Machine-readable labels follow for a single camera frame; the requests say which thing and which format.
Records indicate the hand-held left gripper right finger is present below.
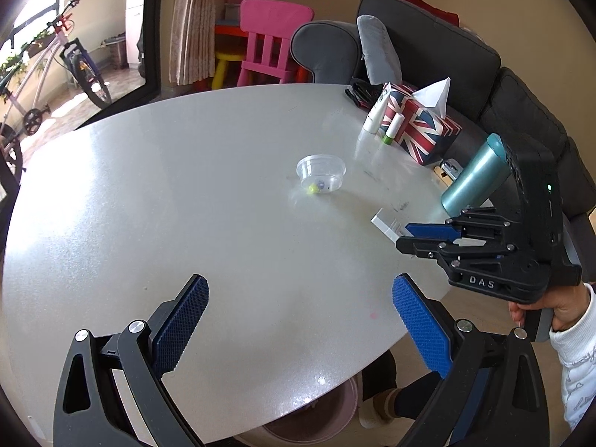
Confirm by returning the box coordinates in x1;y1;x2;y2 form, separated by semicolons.
392;275;548;447

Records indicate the clear plastic bowl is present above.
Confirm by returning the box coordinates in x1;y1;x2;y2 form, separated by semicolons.
297;153;346;195

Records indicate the black bundled item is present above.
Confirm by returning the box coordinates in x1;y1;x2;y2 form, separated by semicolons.
345;78;387;111

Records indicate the beige patterned curtain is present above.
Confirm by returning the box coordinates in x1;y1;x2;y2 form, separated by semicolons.
168;0;219;85

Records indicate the silver bicycle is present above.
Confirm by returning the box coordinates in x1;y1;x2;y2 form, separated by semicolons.
0;0;112;187

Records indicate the person's right forearm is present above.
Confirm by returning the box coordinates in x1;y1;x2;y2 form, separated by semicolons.
549;284;596;434

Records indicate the red small table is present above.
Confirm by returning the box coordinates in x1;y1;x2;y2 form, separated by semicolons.
214;23;247;40

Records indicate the flag print tissue box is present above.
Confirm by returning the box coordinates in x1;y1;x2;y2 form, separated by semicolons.
379;81;463;166

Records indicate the small white green-capped bottle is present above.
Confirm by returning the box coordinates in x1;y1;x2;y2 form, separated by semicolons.
383;112;405;144

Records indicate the pink plastic chair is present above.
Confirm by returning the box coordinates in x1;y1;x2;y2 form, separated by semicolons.
237;0;314;87

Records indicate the dark grey sofa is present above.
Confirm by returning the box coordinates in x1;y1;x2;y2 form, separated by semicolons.
291;0;596;243

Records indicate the white squeeze tube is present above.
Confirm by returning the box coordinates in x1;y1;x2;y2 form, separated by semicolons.
362;88;389;133

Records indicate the yellow plastic stool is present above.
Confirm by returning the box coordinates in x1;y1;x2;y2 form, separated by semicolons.
212;51;245;89

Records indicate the person's right hand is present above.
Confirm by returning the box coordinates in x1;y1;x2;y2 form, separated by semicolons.
507;282;596;336

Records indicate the white cabinet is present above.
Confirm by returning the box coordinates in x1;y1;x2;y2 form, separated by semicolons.
125;0;146;73

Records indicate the person's leg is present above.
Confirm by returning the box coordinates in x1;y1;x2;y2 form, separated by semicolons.
361;349;443;422

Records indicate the teal metal bottle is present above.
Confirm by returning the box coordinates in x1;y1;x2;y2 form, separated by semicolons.
440;133;506;215

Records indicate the red cushion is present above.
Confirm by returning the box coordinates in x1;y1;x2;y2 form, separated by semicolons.
399;0;459;26

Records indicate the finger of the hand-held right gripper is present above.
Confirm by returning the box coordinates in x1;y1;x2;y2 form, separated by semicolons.
396;233;517;273
404;206;510;243

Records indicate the beige slipper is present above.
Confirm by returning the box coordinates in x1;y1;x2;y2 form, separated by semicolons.
358;393;396;429

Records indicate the pink trash bin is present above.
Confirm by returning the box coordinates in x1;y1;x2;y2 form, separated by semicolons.
235;375;359;447

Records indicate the light grey cushion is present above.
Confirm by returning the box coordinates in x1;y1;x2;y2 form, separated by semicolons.
356;15;403;85

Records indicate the white facial tissue sheet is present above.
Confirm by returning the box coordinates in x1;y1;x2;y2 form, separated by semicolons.
412;77;451;117

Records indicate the small silver object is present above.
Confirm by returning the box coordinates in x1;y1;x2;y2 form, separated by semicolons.
433;158;465;184

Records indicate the mauve basket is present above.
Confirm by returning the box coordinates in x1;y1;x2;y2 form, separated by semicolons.
102;35;127;70

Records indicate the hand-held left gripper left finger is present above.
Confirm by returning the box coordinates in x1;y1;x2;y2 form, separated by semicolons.
53;274;210;447

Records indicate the pink storage box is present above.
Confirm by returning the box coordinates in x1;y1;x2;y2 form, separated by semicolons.
225;0;268;24

